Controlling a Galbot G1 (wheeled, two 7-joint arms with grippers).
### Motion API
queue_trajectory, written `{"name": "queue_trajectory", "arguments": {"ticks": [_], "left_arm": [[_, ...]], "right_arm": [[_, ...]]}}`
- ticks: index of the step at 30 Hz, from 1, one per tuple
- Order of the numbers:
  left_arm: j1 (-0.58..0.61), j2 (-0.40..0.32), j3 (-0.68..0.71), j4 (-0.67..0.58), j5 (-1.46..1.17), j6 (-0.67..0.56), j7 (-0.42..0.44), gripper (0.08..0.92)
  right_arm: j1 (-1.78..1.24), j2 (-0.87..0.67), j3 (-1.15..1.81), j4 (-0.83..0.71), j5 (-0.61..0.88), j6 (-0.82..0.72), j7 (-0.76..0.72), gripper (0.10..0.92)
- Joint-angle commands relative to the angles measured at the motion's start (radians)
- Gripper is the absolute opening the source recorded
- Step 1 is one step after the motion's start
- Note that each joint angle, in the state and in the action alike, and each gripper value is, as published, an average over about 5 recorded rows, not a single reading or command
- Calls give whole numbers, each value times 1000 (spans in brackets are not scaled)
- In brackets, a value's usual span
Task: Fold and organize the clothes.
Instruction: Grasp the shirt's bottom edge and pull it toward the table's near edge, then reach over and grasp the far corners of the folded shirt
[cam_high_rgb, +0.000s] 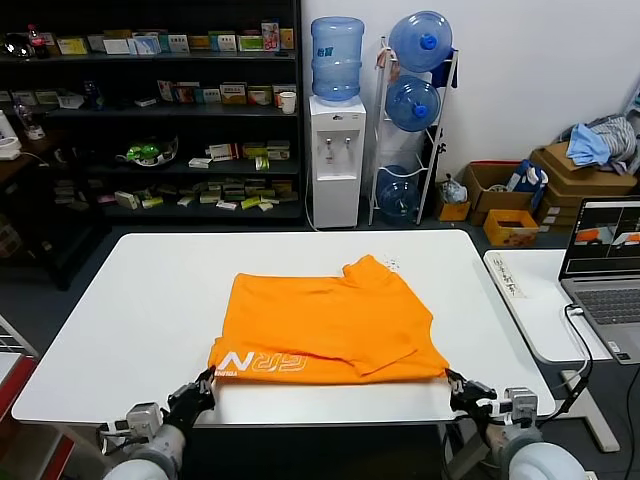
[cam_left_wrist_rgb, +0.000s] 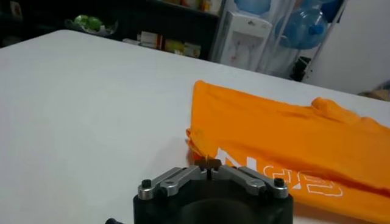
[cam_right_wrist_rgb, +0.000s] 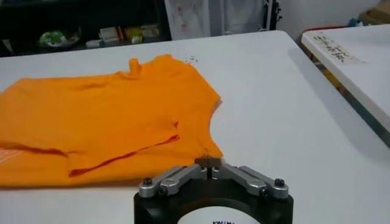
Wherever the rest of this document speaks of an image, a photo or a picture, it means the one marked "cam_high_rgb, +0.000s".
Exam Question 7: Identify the green white bowl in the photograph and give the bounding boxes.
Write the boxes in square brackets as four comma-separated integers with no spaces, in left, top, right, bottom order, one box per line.
[115,134,179,168]

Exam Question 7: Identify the tall pink medicine box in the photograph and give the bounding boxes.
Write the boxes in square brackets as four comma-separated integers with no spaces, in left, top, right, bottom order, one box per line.
[260,20,281,52]

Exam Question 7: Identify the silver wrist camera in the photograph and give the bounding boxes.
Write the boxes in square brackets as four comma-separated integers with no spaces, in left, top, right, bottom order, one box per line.
[492,386,540,427]
[107,402,162,444]

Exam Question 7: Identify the stacked brown cardboard boxes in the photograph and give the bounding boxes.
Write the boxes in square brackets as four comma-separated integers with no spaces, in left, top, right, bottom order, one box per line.
[537,185,597,234]

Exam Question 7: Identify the grey plastic bag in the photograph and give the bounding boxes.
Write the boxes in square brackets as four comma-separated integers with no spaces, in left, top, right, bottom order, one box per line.
[439,174,469,205]

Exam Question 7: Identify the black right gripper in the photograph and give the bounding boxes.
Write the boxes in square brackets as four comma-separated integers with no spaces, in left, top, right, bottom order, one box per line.
[445,367,497,423]

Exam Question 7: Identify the white water dispenser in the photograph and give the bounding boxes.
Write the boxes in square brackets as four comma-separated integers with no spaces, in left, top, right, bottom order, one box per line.
[307,94,368,230]

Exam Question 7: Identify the dark blue hanging cloth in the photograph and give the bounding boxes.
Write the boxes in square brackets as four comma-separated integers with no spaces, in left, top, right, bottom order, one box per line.
[430,47,459,91]

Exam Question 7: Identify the shiny black helmet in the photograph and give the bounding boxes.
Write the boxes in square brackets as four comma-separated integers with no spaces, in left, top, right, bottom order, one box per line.
[0,31,35,60]

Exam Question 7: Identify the small tan cardboard box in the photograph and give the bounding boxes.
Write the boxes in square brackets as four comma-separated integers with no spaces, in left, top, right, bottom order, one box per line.
[438,198,472,223]

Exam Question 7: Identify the open brown cardboard box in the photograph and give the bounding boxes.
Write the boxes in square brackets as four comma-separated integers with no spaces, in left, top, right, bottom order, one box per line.
[462,162,536,226]

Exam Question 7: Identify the cola bottle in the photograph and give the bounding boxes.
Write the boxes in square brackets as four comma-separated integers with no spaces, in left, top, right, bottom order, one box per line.
[25,23,50,60]

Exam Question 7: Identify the white side table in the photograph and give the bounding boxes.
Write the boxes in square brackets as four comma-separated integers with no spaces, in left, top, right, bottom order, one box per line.
[483,248,621,454]

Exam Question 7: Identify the grey laptop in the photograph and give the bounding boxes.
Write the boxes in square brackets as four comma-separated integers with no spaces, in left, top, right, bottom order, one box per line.
[558,197,640,366]

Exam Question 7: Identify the white dispenser power cord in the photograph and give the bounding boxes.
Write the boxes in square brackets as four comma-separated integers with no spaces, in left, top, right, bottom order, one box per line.
[304,164,322,232]

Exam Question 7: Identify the pink hanging cloth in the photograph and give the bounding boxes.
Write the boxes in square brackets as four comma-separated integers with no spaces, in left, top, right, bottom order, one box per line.
[374,42,400,84]

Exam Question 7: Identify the white power strip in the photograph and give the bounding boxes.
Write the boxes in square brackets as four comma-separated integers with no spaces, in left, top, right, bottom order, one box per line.
[487,251,530,301]

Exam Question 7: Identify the grey striped garment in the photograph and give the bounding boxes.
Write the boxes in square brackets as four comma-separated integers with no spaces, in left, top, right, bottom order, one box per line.
[589,114,640,175]

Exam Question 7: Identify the yellow white medicine box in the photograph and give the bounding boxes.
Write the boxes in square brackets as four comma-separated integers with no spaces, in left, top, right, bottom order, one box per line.
[57,36,90,56]

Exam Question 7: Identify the light blue garment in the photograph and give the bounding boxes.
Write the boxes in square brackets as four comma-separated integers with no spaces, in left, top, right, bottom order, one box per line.
[569,123,612,166]

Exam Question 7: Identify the dark wooden desk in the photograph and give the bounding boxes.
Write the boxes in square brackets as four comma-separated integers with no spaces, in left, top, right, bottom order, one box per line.
[0,127,108,291]

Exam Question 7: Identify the orange t-shirt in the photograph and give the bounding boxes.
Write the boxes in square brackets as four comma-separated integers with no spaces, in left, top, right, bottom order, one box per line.
[207,253,450,387]

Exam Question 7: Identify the black shelving unit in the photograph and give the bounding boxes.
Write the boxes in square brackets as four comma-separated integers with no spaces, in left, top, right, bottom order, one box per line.
[0,0,304,224]

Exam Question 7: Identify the white jug rack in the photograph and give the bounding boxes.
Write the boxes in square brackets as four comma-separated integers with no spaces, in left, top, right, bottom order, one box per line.
[368,34,461,227]

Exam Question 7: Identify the black laptop cable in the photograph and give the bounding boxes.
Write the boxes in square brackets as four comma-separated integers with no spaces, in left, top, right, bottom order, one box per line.
[538,303,596,426]

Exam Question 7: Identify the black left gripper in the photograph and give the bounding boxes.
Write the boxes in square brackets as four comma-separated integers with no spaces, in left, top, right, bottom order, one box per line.
[166,367,218,429]

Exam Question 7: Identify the clear plastic bottle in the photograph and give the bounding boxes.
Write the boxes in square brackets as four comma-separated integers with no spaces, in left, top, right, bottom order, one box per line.
[13,97,46,141]

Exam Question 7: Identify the white kitchen appliance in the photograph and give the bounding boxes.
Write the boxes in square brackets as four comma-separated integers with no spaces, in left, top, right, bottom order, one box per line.
[0,109,23,162]

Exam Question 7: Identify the blue white bag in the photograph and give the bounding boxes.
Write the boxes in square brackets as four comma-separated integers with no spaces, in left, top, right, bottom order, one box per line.
[507,159,551,211]

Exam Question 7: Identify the black tripod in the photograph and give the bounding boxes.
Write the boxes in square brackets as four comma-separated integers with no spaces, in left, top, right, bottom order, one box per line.
[423,127,447,211]

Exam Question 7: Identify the yellow orange medicine box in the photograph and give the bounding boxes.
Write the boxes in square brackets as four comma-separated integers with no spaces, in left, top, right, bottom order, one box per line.
[219,81,248,105]

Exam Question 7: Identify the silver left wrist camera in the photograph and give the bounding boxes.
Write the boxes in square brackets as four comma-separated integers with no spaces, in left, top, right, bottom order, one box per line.
[107,402,162,444]

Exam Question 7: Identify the yellow plastic crate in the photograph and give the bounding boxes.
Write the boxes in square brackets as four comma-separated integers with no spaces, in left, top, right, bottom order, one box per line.
[483,208,540,249]

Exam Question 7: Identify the dark blue bottle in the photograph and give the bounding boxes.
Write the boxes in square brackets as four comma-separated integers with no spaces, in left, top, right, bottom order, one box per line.
[83,79,105,111]

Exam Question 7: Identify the labelled blue water jug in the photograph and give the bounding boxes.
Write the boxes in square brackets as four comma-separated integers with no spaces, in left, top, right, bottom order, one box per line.
[310,16,366,105]

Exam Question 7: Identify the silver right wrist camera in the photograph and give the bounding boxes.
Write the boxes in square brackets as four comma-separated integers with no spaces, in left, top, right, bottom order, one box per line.
[492,386,540,427]

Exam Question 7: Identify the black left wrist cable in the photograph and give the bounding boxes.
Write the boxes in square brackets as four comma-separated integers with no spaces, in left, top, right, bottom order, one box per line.
[97,421,131,457]

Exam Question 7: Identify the large flat cardboard box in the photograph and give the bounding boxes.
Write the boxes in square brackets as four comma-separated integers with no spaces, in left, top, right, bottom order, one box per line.
[530,141,640,197]

